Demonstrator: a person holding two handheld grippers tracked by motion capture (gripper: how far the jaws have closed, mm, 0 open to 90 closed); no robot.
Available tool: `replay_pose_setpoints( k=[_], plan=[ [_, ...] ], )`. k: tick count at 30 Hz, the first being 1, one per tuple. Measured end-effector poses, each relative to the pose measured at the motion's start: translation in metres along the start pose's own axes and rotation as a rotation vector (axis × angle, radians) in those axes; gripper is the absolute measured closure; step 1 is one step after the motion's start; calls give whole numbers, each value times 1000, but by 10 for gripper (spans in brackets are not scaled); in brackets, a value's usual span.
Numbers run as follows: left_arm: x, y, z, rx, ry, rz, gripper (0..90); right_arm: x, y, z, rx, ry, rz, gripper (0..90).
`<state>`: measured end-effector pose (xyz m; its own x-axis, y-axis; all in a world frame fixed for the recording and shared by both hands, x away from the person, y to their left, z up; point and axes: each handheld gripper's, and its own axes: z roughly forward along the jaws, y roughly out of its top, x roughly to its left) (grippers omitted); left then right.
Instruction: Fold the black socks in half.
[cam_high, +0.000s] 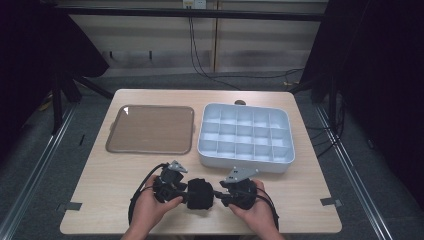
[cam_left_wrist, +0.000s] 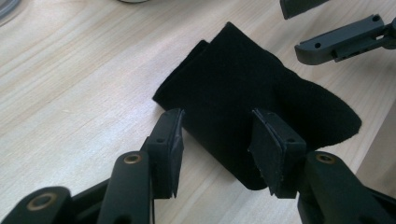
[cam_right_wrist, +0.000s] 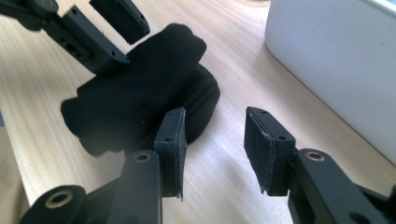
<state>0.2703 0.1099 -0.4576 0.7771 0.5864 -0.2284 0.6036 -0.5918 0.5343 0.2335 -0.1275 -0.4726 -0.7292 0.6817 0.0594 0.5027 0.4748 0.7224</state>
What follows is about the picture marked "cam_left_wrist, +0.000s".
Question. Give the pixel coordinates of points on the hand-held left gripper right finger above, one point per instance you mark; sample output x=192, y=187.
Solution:
x=277, y=155

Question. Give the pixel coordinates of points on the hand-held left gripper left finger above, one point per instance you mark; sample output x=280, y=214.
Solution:
x=165, y=155

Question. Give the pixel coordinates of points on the black sock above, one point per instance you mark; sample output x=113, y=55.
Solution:
x=233, y=77

